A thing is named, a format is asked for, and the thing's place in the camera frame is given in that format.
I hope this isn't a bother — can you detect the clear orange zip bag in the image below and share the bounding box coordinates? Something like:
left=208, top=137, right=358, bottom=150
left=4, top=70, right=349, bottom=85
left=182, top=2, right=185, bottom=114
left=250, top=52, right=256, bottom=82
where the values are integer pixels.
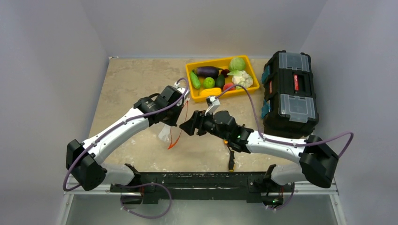
left=158, top=100, right=190, bottom=150

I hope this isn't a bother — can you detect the green lime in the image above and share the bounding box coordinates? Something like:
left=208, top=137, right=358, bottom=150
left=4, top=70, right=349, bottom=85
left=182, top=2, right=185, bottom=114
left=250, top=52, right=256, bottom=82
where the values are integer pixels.
left=202, top=77, right=215, bottom=89

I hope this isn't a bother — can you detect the purple eggplant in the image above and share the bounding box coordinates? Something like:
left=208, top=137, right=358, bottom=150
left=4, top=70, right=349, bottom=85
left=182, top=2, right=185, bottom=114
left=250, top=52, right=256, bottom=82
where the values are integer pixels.
left=192, top=66, right=222, bottom=79

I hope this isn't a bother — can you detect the white cauliflower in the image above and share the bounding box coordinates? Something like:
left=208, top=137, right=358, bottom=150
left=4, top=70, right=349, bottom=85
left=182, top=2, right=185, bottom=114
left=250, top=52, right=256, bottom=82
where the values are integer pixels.
left=227, top=70, right=253, bottom=88

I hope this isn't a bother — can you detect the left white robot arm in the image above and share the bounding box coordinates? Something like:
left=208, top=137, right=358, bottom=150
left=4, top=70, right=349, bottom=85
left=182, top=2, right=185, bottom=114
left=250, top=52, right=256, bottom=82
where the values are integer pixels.
left=63, top=85, right=189, bottom=192

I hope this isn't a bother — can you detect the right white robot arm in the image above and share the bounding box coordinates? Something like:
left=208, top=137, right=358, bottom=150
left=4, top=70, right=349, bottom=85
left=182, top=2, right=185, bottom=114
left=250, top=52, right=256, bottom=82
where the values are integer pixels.
left=179, top=111, right=339, bottom=191

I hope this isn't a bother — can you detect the light green cucumber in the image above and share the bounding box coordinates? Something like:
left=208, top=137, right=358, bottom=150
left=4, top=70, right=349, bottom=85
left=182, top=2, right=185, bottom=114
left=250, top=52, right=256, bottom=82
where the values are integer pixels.
left=189, top=71, right=201, bottom=90

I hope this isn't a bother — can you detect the black yellow screwdriver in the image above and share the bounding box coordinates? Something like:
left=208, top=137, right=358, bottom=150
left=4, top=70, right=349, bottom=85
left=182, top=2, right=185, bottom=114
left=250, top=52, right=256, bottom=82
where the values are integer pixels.
left=228, top=149, right=235, bottom=172

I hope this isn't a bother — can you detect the dark green avocado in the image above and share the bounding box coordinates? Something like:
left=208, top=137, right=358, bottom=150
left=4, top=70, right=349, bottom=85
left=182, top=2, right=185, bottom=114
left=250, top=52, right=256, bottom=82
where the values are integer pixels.
left=214, top=74, right=225, bottom=89

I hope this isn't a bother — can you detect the dark red plum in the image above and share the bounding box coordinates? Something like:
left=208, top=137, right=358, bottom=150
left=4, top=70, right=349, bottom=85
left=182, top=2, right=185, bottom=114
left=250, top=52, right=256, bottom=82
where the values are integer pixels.
left=220, top=69, right=230, bottom=77

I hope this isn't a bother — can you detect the yellow plastic tray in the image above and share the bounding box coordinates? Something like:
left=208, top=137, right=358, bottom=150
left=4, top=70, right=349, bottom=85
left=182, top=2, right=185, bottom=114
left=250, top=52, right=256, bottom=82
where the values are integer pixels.
left=185, top=55, right=260, bottom=103

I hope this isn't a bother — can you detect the green cabbage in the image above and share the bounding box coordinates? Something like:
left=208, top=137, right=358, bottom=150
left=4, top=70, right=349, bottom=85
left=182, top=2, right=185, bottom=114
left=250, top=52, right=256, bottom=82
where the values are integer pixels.
left=229, top=57, right=246, bottom=71

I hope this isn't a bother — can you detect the black toolbox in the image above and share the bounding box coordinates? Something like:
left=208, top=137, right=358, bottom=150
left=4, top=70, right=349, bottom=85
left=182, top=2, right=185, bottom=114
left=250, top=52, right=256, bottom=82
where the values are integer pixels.
left=261, top=50, right=319, bottom=139

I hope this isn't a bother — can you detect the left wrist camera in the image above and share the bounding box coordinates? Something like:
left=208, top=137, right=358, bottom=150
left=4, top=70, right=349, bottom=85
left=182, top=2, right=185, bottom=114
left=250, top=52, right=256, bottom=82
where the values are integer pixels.
left=177, top=87, right=190, bottom=101

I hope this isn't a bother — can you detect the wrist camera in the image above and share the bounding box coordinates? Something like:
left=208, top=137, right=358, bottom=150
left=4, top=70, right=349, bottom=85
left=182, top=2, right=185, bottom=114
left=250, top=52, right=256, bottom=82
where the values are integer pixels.
left=205, top=96, right=220, bottom=116
left=177, top=87, right=190, bottom=101

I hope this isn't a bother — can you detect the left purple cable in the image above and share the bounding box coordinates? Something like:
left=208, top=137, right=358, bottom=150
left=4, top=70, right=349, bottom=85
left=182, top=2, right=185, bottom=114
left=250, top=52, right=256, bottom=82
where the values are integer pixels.
left=62, top=77, right=190, bottom=192

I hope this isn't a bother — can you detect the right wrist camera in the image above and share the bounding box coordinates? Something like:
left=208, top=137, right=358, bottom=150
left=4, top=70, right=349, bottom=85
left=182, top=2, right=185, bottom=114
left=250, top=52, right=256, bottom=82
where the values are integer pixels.
left=205, top=96, right=220, bottom=116

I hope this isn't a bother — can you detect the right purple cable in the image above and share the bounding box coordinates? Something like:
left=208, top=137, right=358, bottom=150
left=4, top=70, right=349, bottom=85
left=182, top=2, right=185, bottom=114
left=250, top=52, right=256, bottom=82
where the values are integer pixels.
left=214, top=84, right=354, bottom=159

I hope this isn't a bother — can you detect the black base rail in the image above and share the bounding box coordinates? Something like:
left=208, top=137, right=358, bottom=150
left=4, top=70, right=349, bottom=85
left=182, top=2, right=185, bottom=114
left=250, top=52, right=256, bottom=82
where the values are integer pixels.
left=110, top=165, right=294, bottom=206

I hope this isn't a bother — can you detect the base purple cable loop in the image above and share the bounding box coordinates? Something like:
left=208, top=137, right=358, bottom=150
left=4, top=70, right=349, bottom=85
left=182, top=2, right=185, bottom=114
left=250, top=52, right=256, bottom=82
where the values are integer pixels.
left=120, top=182, right=173, bottom=220

